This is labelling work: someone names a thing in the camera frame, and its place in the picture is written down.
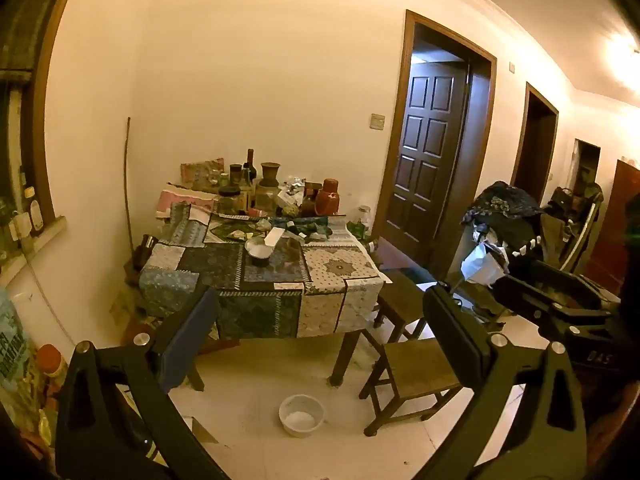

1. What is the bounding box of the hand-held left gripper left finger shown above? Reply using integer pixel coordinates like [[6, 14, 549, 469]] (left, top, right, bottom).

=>
[[55, 285, 231, 480]]

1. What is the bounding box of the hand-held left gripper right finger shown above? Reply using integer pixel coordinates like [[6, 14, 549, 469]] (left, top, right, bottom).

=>
[[415, 282, 588, 480]]

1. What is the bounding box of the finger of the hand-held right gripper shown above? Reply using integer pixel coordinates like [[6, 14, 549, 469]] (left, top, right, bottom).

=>
[[502, 257, 618, 306], [492, 280, 611, 326]]

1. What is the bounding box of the clear plastic container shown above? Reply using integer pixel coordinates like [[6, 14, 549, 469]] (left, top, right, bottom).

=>
[[274, 240, 307, 270]]

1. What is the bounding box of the wooden stool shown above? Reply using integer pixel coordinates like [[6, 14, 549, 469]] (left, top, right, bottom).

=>
[[372, 270, 431, 343], [359, 337, 473, 437]]

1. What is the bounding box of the dark door mat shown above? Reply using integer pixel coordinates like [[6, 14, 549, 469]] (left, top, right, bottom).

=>
[[395, 265, 441, 286]]

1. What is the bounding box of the dark bag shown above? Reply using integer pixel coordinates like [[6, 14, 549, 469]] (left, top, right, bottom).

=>
[[547, 186, 603, 221]]

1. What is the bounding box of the table with patchwork cloth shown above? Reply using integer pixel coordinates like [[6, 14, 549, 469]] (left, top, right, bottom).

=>
[[139, 202, 393, 341]]

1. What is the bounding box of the dark floral cloth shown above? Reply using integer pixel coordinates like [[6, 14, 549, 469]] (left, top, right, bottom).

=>
[[462, 180, 551, 231]]

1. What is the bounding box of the brown wooden door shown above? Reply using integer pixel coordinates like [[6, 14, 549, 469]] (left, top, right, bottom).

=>
[[582, 159, 640, 288]]

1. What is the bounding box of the white bowl with dark base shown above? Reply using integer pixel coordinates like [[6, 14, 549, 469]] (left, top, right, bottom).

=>
[[244, 237, 276, 266]]

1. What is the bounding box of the pink cloth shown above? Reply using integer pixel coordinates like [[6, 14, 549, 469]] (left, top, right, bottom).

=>
[[156, 187, 221, 218]]

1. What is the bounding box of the white plastic bowl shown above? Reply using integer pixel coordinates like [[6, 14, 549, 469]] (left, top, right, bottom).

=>
[[278, 394, 325, 438]]

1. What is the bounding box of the jar with dark lid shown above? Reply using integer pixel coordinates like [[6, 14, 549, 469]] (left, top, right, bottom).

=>
[[218, 186, 243, 213]]

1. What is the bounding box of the jar with orange cap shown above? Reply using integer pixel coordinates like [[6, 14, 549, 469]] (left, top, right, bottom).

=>
[[35, 344, 68, 401]]

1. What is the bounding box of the floral fabric bag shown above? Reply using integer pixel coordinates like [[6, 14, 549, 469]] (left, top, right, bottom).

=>
[[180, 157, 226, 186]]

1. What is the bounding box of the dark wooden panel door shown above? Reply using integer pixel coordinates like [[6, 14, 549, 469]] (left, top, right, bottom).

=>
[[385, 57, 471, 261]]

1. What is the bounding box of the thin wooden stick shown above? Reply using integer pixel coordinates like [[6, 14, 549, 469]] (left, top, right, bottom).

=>
[[121, 116, 135, 256]]

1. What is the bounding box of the red thermos flask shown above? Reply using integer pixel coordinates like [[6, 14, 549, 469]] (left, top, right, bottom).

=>
[[314, 178, 342, 217]]

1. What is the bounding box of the silver foil wrapper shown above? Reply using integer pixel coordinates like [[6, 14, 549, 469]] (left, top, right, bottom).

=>
[[280, 175, 313, 201]]

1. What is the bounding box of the large water jug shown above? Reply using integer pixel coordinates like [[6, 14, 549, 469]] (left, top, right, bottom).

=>
[[0, 285, 41, 431]]

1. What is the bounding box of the ceiling light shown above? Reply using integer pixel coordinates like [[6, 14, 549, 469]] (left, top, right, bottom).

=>
[[605, 30, 640, 86]]

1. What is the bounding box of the wooden door frame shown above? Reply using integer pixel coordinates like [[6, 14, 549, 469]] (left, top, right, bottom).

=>
[[375, 10, 498, 273], [570, 138, 602, 201], [510, 81, 560, 206]]

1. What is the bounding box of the wooden window frame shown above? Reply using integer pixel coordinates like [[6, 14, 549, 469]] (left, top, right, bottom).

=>
[[0, 0, 91, 233]]

